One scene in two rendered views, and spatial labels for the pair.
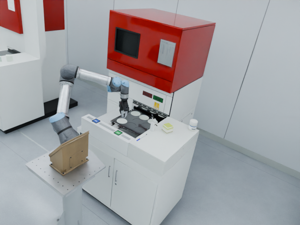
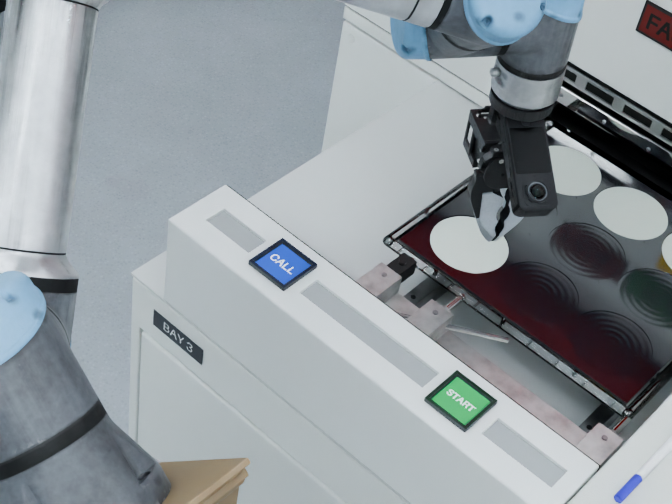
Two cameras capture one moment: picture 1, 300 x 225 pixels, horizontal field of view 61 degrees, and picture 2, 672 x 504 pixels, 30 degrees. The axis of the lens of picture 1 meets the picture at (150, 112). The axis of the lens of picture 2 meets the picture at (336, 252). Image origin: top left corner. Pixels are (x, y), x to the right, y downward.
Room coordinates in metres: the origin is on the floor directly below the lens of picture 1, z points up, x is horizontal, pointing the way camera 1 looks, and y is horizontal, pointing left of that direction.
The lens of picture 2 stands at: (0.94, 0.35, 1.99)
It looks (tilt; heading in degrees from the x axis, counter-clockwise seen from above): 45 degrees down; 4
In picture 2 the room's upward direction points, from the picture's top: 11 degrees clockwise
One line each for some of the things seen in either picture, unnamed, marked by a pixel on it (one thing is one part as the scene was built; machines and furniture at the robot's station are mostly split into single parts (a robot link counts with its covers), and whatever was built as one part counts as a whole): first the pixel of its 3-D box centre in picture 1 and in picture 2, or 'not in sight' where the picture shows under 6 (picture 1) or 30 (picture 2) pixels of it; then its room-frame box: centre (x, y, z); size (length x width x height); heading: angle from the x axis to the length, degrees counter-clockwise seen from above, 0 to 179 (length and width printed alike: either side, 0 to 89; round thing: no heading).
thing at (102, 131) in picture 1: (106, 134); (361, 374); (1.85, 0.35, 0.89); 0.55 x 0.09 x 0.14; 59
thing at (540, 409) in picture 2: not in sight; (465, 385); (1.89, 0.23, 0.87); 0.36 x 0.08 x 0.03; 59
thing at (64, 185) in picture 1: (69, 169); not in sight; (1.48, 0.55, 0.75); 0.45 x 0.44 x 0.13; 149
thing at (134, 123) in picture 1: (137, 121); (585, 252); (2.13, 0.11, 0.90); 0.34 x 0.34 x 0.01; 59
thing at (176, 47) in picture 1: (160, 46); not in sight; (2.69, 0.00, 1.52); 0.81 x 0.75 x 0.59; 59
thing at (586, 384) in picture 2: (125, 128); (502, 323); (1.97, 0.20, 0.90); 0.38 x 0.01 x 0.01; 59
